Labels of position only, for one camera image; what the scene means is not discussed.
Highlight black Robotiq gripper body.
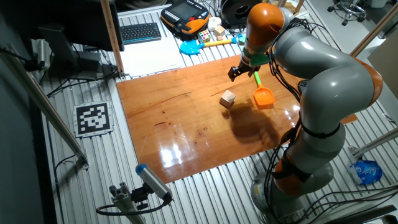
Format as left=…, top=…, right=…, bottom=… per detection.
left=233, top=57, right=258, bottom=77

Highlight orange toy shovel green handle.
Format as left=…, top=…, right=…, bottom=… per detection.
left=253, top=70, right=276, bottom=108

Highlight blue toy shovel yellow handle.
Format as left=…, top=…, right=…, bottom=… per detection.
left=179, top=33, right=247, bottom=57

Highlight white rounded object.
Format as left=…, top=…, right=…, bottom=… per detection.
left=207, top=16, right=223, bottom=32

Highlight colourful Rubik's cube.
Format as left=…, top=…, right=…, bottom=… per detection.
left=198, top=29, right=212, bottom=44

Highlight large brown wooden board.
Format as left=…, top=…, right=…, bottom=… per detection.
left=116, top=54, right=359, bottom=185

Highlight black orange teach pendant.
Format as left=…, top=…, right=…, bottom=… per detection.
left=160, top=0, right=211, bottom=41

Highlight white paper sheets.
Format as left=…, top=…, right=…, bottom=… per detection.
left=119, top=37, right=187, bottom=79

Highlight black computer keyboard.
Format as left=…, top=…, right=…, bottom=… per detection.
left=119, top=22, right=162, bottom=45

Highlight office chair base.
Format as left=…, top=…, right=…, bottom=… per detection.
left=326, top=0, right=368, bottom=27

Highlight slanted wooden beam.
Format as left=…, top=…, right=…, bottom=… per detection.
left=350, top=2, right=398, bottom=58

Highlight brown cardboard box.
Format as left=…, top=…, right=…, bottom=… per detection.
left=367, top=30, right=398, bottom=101

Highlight aluminium profile bar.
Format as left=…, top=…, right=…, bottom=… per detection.
left=348, top=126, right=398, bottom=160

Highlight black white fiducial marker board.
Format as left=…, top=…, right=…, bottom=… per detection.
left=73, top=101, right=115, bottom=139

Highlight blue plastic bag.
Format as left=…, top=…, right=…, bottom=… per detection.
left=348, top=160, right=384, bottom=186

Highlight dark computer monitor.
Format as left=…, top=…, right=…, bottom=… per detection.
left=29, top=0, right=125, bottom=80

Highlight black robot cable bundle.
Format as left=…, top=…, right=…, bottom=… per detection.
left=262, top=17, right=315, bottom=224

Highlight wooden frame post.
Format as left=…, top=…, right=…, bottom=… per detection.
left=99, top=0, right=126, bottom=79

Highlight silver camera blue cap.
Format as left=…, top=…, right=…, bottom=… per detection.
left=135, top=164, right=174, bottom=202

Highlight aluminium camera mount profile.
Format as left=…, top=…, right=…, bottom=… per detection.
left=108, top=182, right=147, bottom=224

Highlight black camera cable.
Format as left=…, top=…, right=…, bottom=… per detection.
left=95, top=198, right=170, bottom=217

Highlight slanted aluminium frame bar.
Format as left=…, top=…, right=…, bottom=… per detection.
left=0, top=43, right=90, bottom=170

